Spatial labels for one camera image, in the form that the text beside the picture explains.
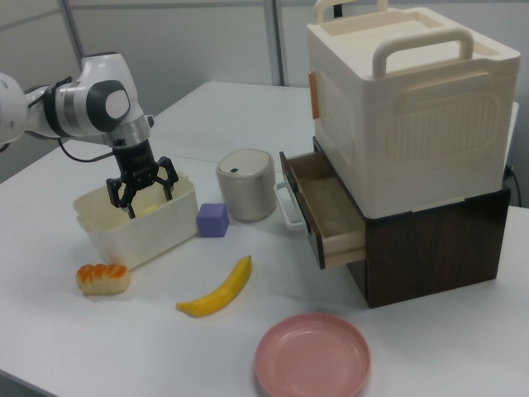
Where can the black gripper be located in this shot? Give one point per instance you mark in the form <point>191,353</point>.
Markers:
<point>136,165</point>

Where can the white plastic box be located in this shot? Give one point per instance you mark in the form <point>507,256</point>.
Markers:
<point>157,235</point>

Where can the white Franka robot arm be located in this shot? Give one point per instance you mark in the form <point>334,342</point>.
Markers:
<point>74,103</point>

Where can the cream plastic storage box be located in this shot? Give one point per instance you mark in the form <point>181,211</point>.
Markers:
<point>413,124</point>

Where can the purple cube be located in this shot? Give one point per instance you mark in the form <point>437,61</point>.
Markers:
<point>213,221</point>

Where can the small beige trash can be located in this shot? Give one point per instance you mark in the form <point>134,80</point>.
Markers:
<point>248,194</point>

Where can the orange roe sushi toy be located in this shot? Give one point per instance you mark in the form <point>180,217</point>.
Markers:
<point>103,281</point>

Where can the yellow toy banana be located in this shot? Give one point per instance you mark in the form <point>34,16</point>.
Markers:
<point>223,293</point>

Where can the pink plastic plate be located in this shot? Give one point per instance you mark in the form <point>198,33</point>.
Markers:
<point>312,355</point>

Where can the black pole stand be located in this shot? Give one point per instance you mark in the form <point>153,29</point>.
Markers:
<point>337,10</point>

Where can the brown wooden cabinet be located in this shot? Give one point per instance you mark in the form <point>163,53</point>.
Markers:
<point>434,256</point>

